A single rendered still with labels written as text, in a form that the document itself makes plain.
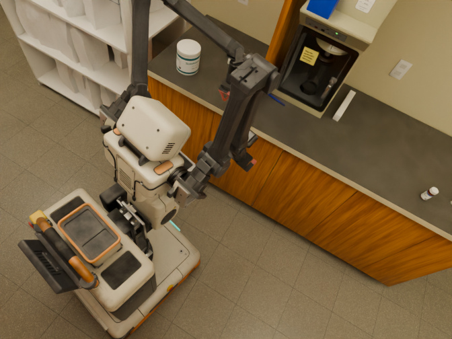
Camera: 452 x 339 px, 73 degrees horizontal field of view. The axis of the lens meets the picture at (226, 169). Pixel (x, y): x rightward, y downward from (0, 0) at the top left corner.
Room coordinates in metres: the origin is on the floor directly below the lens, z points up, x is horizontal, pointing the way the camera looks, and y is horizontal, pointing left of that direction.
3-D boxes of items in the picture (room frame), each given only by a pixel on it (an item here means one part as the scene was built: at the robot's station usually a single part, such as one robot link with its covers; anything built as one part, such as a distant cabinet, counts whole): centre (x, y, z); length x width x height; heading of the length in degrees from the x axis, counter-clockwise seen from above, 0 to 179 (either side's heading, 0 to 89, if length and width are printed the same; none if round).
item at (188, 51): (1.38, 0.40, 1.01); 0.13 x 0.13 x 0.15
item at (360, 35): (1.30, -0.26, 1.46); 0.32 x 0.11 x 0.10; 76
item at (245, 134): (0.73, -0.01, 1.40); 0.11 x 0.06 x 0.43; 63
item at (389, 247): (1.38, -0.46, 0.45); 2.05 x 0.67 x 0.90; 76
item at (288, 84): (1.35, -0.27, 1.19); 0.30 x 0.01 x 0.40; 76
